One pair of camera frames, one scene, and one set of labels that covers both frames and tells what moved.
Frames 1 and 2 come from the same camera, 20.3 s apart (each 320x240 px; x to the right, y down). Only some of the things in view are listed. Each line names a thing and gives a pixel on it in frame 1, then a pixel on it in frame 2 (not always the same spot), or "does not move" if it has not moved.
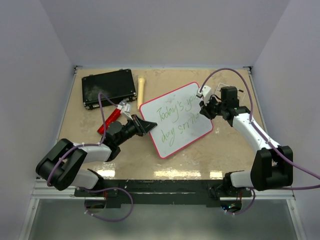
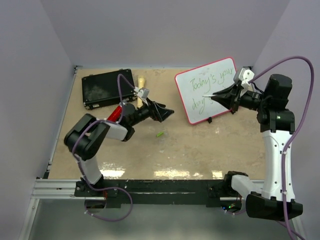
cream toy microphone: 141,84 does not move
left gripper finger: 144,126 to 163,112
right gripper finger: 208,113 to 227,101
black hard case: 116,86 does not move
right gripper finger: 202,105 to 232,90
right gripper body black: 215,107 to 249,99
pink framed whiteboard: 180,121 to 192,84
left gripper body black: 132,128 to 147,111
